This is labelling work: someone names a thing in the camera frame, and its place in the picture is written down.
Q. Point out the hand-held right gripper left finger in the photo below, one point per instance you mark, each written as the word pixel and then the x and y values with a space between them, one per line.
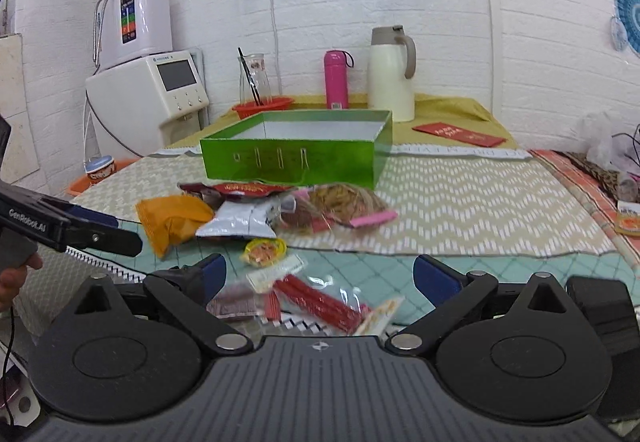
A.
pixel 215 273

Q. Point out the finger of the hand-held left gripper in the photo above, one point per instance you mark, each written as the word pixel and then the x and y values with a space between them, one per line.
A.
pixel 92 216
pixel 107 239

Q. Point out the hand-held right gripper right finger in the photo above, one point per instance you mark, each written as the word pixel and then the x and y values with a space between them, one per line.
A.
pixel 435 279

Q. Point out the small dark red packet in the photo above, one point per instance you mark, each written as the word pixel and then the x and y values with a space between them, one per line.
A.
pixel 235 306

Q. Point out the small yellow candy packet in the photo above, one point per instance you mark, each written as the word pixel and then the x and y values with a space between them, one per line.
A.
pixel 264 252

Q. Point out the silver snack packet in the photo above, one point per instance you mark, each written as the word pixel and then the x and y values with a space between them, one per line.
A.
pixel 235 222

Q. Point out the small white packet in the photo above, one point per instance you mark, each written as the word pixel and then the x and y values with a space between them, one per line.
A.
pixel 275 274

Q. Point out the white and orange packet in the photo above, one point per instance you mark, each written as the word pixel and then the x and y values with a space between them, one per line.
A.
pixel 382 314

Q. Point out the orange snack packet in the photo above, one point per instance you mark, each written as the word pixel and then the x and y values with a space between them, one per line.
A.
pixel 167 219

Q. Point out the red nut packet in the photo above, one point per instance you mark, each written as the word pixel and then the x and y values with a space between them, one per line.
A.
pixel 240 190

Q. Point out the clear bag of brown snacks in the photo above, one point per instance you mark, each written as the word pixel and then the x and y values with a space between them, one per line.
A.
pixel 295 217

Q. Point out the clear snack bag pink label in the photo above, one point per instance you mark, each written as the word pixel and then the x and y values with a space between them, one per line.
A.
pixel 345 199

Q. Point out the green cardboard box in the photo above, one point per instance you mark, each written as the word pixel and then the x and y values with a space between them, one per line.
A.
pixel 295 161

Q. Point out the person's left hand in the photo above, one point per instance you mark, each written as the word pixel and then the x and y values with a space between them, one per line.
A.
pixel 15 284

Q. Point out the orange plastic basin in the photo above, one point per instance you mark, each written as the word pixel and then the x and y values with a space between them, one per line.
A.
pixel 80 184

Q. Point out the teal grid table mat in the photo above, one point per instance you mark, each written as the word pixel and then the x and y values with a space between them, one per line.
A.
pixel 380 267

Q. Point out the beige chevron table mat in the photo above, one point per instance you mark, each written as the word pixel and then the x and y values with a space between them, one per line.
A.
pixel 475 207

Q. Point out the white board panel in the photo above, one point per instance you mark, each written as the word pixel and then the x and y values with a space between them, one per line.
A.
pixel 17 111

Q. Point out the white water dispenser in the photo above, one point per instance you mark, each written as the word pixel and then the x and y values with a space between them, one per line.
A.
pixel 135 111

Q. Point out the red envelope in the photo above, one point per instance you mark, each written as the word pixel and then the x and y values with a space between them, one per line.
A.
pixel 457 134

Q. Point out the black device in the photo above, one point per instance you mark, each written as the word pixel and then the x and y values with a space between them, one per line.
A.
pixel 602 307

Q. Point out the red plastic basket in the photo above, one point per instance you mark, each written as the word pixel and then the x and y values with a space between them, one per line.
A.
pixel 260 107

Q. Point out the patterned blanket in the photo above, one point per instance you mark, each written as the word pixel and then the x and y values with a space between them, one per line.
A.
pixel 575 177

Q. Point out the black straw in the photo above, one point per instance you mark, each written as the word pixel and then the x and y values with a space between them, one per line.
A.
pixel 251 79

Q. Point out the glass carafe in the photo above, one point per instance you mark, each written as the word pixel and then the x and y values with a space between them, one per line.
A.
pixel 262 79

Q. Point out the white water ionizer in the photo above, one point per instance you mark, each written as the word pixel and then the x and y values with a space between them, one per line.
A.
pixel 150 21

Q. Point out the cream thermos jug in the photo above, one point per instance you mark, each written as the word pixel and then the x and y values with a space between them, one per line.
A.
pixel 387 81

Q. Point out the clear plastic bag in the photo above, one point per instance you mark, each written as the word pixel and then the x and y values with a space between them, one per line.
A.
pixel 602 136

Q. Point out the pink thermos bottle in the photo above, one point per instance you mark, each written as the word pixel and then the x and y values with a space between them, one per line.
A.
pixel 336 81

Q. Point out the blue round wall decoration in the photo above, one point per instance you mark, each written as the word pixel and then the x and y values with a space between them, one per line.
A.
pixel 629 6

